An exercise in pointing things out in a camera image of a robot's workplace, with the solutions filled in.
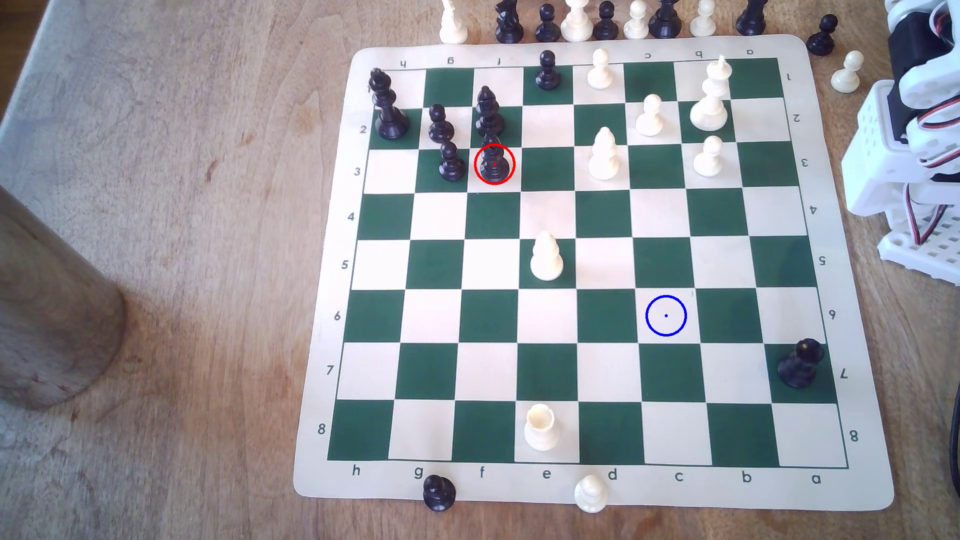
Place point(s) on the wide black chess piece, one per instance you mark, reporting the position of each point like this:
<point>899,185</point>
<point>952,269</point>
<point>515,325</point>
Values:
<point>664,24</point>
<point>751,22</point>

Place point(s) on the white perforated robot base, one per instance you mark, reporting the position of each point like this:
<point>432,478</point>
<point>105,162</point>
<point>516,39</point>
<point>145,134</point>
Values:
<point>930,255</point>

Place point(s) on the white queen chess piece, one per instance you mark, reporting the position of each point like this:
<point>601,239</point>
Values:
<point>709,109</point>

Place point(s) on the black pawn chess piece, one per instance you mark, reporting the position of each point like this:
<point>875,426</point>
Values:
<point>441,127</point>
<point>451,165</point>
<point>822,41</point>
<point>547,28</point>
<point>606,27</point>
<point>439,495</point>
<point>548,73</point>
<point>494,166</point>

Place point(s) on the white pawn chess piece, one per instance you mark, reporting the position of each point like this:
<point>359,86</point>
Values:
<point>847,76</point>
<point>703,24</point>
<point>650,118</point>
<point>591,495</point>
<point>599,71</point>
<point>636,26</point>
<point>708,159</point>

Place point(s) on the white bishop chess piece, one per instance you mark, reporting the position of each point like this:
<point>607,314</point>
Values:
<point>547,261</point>
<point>604,159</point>

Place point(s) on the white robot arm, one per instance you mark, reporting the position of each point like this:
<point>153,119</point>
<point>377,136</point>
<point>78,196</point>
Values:
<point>870,150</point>

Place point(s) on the black knight chess piece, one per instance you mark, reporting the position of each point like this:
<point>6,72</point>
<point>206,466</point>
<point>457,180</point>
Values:
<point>799,367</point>
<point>509,26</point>

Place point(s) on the green and white chess mat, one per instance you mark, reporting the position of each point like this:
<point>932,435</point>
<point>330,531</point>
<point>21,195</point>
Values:
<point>600,217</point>

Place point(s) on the tall white chess piece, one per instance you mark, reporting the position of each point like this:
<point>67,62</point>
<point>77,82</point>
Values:
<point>452,28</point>

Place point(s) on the black king chess piece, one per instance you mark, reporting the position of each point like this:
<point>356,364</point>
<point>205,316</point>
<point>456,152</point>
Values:
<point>388,112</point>

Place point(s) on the round wooden post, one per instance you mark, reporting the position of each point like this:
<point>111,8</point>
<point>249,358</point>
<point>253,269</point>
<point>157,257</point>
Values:
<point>52,315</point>

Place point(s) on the white rook chess piece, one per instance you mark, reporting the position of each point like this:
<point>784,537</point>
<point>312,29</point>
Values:
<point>542,431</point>

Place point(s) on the black bishop chess piece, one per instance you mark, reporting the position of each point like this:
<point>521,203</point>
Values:
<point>489,112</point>

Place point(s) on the wide white chess piece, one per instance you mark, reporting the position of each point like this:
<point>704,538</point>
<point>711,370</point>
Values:
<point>577,26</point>

